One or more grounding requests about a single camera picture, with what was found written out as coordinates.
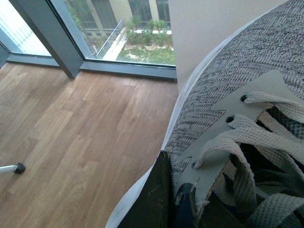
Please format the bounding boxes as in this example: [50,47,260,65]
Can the white leg with black foot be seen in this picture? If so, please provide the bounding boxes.
[0,162,26,175]

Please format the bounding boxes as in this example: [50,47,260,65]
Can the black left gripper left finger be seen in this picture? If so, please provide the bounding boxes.
[120,151,170,228]

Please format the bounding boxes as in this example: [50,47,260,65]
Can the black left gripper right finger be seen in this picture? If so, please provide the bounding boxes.
[199,193,245,228]

